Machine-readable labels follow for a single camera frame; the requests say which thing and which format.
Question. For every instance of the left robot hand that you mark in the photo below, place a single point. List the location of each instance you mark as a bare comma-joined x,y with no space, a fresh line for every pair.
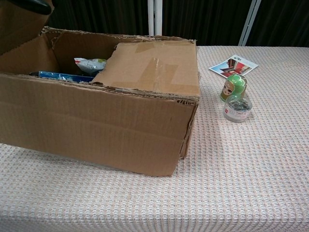
39,5

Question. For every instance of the white and green snack bag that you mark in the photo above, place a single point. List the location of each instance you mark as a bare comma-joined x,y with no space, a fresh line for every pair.
90,65

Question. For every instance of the beige woven tablecloth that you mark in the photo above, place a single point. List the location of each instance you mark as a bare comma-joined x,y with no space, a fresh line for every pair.
229,181

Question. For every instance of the large brown cardboard box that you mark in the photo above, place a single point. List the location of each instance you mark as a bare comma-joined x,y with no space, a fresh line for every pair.
96,130

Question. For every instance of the white metal partition frame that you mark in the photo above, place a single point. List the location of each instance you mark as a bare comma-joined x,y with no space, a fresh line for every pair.
249,21
154,17

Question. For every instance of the blue package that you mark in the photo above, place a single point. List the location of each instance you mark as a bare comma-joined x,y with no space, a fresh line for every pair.
62,77

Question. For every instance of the postcard with red building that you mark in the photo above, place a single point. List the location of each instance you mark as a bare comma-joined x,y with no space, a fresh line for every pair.
235,66

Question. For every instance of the clear jar of paper clips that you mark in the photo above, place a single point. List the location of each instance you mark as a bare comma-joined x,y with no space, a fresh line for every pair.
237,110

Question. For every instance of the black pleated curtain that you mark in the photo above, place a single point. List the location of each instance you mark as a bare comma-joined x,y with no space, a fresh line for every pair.
101,14

